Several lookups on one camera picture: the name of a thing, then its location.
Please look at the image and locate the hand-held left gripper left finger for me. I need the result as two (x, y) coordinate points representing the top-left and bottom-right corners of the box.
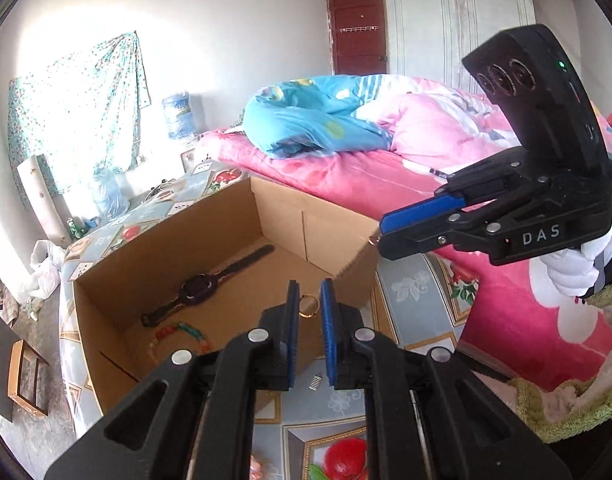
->
(43, 280), (301, 480)

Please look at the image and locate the white paper roll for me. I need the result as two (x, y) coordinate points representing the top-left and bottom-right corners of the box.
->
(17, 154), (72, 248)

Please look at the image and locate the dark red door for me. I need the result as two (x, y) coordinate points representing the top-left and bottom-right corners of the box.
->
(327, 0), (389, 77)

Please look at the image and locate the white plastic bag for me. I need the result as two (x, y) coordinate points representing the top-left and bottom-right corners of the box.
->
(28, 239), (67, 301)

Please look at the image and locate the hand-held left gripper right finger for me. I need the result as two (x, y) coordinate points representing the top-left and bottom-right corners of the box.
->
(319, 278), (572, 480)

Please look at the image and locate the clear plastic bottle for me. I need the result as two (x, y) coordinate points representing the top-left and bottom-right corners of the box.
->
(88, 165), (129, 221)

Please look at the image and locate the large blue water jug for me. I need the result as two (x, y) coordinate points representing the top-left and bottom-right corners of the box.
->
(161, 91), (195, 141)

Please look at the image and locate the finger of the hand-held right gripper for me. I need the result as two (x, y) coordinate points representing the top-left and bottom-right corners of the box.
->
(380, 146), (534, 236)
(377, 212), (509, 262)

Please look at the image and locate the white wardrobe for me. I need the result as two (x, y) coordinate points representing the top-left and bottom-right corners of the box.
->
(383, 0), (536, 88)

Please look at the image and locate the pink floral blanket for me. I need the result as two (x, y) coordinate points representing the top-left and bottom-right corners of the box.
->
(193, 127), (612, 396)

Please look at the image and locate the wooden stool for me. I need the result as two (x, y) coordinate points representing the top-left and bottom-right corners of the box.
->
(7, 339), (51, 417)

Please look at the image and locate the light pink quilt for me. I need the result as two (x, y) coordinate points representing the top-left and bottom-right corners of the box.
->
(376, 75), (524, 163)

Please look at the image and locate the brown cardboard box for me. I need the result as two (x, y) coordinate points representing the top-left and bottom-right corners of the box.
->
(72, 160), (381, 416)

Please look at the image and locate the floral curtain cloth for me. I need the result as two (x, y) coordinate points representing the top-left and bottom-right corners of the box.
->
(7, 31), (152, 196)

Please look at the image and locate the person's right hand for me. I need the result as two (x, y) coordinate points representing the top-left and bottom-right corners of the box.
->
(530, 200), (612, 301)

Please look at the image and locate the blue patterned quilt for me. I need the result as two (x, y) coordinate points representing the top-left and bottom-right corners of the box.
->
(242, 74), (401, 160)

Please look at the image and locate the multicolour bead necklace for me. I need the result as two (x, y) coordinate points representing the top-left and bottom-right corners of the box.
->
(148, 321), (211, 361)

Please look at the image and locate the pink strap digital watch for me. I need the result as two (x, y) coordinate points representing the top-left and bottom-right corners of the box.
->
(140, 244), (277, 328)

